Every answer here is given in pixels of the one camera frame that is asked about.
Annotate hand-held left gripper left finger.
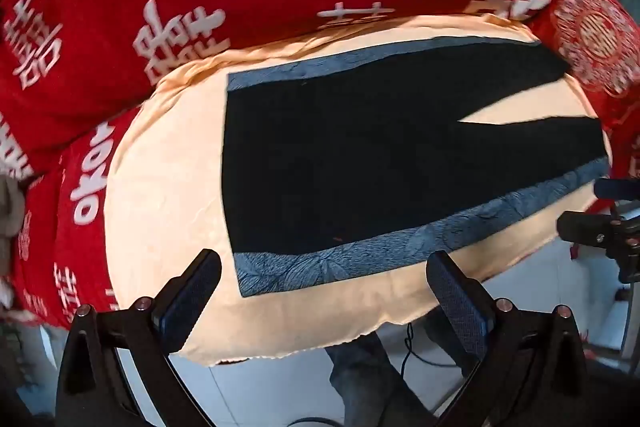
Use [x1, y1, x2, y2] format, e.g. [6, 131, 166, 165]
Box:
[55, 249, 222, 427]

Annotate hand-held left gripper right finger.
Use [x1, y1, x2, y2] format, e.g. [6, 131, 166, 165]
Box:
[426, 250, 597, 427]

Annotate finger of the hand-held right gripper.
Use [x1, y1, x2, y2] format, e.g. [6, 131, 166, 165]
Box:
[593, 178, 640, 204]
[556, 210, 626, 259]

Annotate black pants with blue stripes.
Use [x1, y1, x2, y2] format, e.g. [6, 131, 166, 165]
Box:
[220, 34, 612, 300]

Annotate peach cloth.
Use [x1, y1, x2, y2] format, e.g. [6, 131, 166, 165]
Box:
[102, 13, 615, 369]

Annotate person's leg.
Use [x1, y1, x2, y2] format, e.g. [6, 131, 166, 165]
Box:
[324, 318, 482, 427]

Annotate red printed bed sheet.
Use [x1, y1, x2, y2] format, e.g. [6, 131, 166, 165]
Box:
[9, 107, 147, 333]

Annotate red embroidered pillow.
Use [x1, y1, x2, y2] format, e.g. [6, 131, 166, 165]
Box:
[522, 0, 640, 190]

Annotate beige grey cloth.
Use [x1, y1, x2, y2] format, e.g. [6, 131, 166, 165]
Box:
[0, 176, 27, 310]

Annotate black cable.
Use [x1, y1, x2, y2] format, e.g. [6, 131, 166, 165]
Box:
[397, 321, 473, 370]

